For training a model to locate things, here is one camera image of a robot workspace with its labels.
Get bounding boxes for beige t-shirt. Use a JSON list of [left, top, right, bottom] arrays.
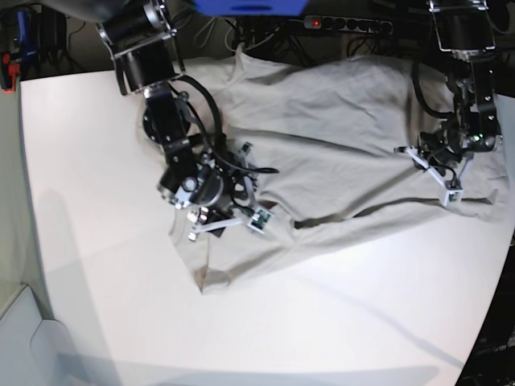
[[170, 52, 509, 294]]

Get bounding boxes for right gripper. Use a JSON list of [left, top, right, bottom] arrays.
[[157, 156, 245, 236]]

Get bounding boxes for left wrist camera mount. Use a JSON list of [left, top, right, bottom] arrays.
[[393, 146, 474, 208]]

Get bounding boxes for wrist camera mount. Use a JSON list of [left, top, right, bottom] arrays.
[[393, 146, 474, 208], [187, 142, 271, 242]]

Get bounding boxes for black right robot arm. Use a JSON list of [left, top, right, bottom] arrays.
[[44, 1, 242, 241]]

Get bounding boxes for blue box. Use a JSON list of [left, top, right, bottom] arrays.
[[193, 0, 308, 16]]

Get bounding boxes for white cable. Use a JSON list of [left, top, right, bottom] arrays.
[[223, 23, 282, 54]]

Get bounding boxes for red and black clamp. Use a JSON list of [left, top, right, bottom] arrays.
[[1, 51, 21, 93]]

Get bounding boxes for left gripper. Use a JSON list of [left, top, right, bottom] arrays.
[[418, 124, 501, 168]]

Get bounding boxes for black power strip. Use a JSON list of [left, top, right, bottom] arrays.
[[303, 15, 393, 35]]

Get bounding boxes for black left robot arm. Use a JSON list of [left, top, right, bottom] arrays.
[[411, 1, 501, 170]]

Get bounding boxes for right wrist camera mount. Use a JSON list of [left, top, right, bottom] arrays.
[[187, 142, 271, 242]]

